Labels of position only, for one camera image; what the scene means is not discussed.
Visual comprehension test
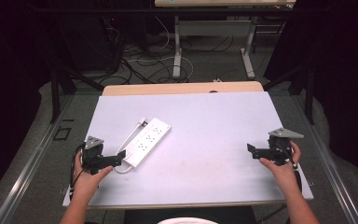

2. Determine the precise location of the white power strip cable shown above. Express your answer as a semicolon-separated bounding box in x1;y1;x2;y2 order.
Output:
114;122;144;175

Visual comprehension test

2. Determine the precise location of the white table board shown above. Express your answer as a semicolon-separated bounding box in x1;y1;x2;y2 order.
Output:
62;91;314;209

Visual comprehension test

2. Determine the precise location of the wooden table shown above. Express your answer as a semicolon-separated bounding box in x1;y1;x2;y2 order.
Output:
101;80;265;97

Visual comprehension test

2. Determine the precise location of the tangle of floor cables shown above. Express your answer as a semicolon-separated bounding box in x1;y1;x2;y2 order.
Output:
101;15;241;86

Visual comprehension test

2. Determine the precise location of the black metal stand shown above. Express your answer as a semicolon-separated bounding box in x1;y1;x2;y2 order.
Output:
261;59;317;126
49;60;105;124

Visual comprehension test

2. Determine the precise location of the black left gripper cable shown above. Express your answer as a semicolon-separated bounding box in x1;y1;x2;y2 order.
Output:
69;143;87;191

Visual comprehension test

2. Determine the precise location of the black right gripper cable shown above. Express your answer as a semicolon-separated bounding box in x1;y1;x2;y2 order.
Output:
275;143;298;171

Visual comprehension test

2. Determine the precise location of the person's right hand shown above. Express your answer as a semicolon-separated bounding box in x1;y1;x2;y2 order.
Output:
258;140;303;195

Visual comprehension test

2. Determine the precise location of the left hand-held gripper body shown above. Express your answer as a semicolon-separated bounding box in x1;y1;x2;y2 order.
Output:
81;135;118;175

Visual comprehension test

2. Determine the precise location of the metal floor rail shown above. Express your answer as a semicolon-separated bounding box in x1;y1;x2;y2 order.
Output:
292;92;358;224
0;94;76;224

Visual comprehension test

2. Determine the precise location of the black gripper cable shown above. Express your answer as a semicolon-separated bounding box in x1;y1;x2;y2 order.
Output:
69;143;87;191
275;143;298;171

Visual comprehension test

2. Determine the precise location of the black floor socket plate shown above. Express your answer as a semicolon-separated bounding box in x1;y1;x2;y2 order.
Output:
52;127;73;142

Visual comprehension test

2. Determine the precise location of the white power strip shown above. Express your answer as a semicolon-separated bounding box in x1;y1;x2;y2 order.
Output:
121;117;172;170

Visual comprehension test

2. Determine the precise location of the white-legged background desk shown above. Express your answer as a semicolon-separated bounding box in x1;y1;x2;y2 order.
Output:
154;0;297;80

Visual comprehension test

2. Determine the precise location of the person's left hand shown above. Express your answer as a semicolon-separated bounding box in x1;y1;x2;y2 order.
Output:
72;149;115;200

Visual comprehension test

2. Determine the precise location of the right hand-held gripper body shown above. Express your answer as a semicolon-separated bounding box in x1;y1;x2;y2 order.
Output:
255;127;305;167

